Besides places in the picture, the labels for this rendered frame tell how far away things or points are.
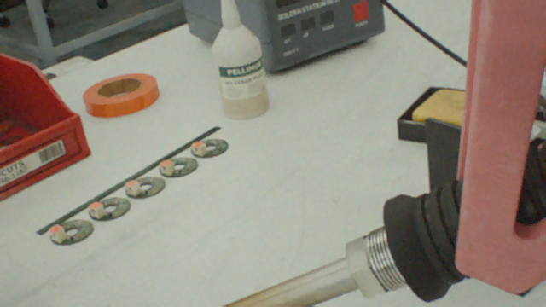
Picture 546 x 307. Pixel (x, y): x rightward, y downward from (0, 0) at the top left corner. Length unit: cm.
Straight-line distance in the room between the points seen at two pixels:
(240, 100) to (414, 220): 37
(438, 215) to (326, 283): 3
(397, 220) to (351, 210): 25
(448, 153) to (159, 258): 16
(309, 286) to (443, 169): 19
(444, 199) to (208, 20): 52
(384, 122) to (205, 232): 15
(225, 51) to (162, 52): 19
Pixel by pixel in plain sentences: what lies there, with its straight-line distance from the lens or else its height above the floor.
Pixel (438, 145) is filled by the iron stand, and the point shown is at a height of 80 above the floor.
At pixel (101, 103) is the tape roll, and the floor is 76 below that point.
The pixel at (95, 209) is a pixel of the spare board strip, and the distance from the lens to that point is 45.
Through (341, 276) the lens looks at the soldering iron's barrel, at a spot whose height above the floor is 86.
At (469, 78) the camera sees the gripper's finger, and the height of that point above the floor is 90.
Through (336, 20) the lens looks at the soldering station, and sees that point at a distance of 61.
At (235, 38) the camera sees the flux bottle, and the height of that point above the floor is 81.
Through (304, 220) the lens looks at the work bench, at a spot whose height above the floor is 75.
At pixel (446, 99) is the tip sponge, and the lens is 50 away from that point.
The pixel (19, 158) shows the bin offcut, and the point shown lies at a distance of 50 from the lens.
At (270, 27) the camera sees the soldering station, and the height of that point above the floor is 79.
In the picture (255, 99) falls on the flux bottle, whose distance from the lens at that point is 53.
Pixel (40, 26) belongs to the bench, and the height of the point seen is 28.
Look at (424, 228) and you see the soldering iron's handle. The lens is 16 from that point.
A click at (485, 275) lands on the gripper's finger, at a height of 87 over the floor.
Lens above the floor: 97
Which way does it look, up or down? 27 degrees down
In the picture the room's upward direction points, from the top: 9 degrees counter-clockwise
